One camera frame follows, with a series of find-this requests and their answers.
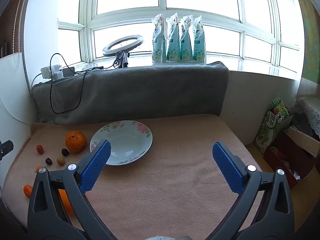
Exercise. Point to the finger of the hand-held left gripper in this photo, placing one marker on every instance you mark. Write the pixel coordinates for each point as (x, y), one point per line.
(5, 148)

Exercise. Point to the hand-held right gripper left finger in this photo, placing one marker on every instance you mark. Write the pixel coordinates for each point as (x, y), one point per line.
(96, 165)

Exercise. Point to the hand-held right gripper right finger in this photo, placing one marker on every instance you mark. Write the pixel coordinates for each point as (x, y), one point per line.
(227, 166)

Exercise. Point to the bumpy orange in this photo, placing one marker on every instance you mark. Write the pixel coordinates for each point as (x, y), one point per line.
(75, 142)

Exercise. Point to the brown longan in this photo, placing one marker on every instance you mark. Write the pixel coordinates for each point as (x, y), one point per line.
(61, 160)

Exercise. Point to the small mandarin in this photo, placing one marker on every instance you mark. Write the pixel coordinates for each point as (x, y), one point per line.
(37, 167)

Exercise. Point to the floral white plate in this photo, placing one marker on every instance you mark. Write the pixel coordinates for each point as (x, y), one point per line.
(125, 140)

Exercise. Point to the red cherry tomato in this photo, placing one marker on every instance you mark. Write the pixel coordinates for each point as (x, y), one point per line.
(40, 149)
(27, 190)

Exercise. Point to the large smooth orange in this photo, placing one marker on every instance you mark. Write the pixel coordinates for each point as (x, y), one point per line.
(65, 202)

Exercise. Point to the dark olive right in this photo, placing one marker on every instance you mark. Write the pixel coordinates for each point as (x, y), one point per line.
(65, 152)

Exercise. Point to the dark olive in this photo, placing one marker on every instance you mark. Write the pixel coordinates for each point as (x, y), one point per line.
(48, 161)
(65, 152)

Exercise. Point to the dark olive left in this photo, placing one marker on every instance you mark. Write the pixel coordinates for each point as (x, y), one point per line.
(48, 161)

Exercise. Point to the green snack packet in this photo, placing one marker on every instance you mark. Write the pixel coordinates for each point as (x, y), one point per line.
(268, 130)

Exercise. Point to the brown cardboard box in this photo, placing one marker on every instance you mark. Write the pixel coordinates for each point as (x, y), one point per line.
(282, 155)

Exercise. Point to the white panel board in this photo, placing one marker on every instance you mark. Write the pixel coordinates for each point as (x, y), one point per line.
(12, 80)

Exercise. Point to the white power adapter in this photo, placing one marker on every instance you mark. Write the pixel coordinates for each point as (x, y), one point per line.
(46, 71)

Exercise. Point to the grey blanket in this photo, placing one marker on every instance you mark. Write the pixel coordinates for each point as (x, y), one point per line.
(150, 92)

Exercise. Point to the grey charger brick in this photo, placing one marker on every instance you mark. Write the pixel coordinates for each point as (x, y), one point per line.
(68, 71)

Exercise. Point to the white lace cloth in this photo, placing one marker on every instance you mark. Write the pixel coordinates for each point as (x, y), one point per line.
(310, 110)

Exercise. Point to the green yellow wall picture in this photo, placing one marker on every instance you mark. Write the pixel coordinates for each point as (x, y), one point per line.
(311, 42)

